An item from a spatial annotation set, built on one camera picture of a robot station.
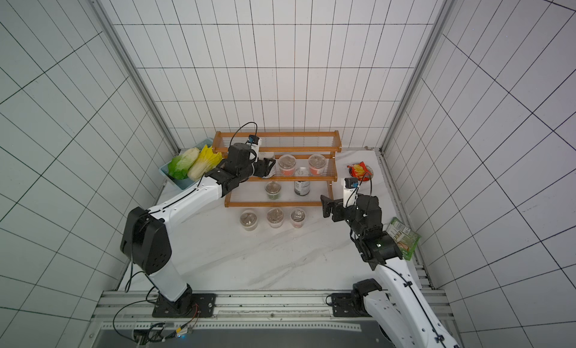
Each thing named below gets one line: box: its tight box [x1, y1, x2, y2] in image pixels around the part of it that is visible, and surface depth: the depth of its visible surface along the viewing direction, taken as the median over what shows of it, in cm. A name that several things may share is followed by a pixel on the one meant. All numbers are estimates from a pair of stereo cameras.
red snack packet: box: [346, 161, 373, 182], surface depth 106 cm
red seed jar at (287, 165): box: [278, 154, 297, 177], surface depth 89 cm
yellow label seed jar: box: [240, 209, 258, 231], surface depth 89 cm
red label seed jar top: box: [267, 207, 285, 229], surface depth 90 cm
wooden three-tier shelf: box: [212, 129, 342, 208], surface depth 92 cm
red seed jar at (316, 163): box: [308, 153, 327, 177], surface depth 89 cm
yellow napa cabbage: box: [187, 144, 223, 182], surface depth 108 cm
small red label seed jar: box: [289, 207, 307, 229], surface depth 90 cm
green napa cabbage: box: [167, 147, 200, 180], surface depth 104 cm
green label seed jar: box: [264, 181, 282, 201], surface depth 97 cm
